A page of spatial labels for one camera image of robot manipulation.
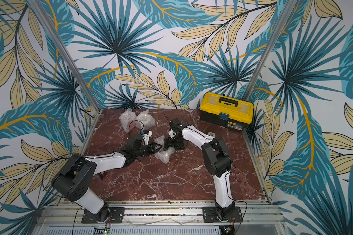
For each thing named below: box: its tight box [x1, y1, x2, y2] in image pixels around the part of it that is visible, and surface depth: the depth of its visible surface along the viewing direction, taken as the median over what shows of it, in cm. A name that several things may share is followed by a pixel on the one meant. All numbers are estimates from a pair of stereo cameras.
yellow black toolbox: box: [199, 92, 254, 132], surface depth 103 cm
